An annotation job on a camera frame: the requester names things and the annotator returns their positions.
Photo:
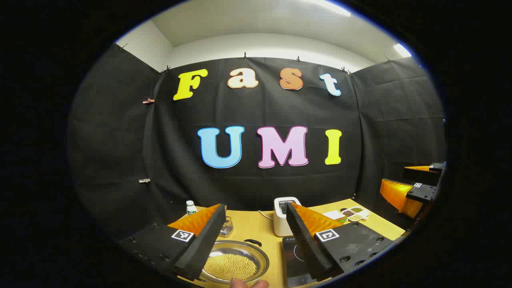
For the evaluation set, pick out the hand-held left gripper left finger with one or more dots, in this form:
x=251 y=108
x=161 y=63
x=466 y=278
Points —
x=204 y=244

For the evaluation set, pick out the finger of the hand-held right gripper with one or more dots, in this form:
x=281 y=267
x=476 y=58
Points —
x=424 y=176
x=422 y=194

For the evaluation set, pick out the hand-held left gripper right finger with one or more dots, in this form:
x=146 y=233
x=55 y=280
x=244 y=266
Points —
x=308 y=244

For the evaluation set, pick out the black induction cooktop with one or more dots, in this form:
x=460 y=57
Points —
x=296 y=260

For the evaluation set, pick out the large pile of soybeans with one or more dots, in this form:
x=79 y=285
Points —
x=232 y=266

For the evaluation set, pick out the white toaster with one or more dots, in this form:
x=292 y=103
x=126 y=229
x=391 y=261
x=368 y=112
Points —
x=280 y=220

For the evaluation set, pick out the white drink bottle green cap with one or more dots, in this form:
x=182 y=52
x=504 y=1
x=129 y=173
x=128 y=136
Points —
x=191 y=208

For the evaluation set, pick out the small heap of soybeans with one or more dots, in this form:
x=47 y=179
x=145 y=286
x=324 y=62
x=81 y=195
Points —
x=355 y=217

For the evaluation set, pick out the white divided tray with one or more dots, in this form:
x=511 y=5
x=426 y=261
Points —
x=363 y=212

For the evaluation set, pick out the short ceiling light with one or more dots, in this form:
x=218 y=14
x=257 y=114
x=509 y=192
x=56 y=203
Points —
x=402 y=50

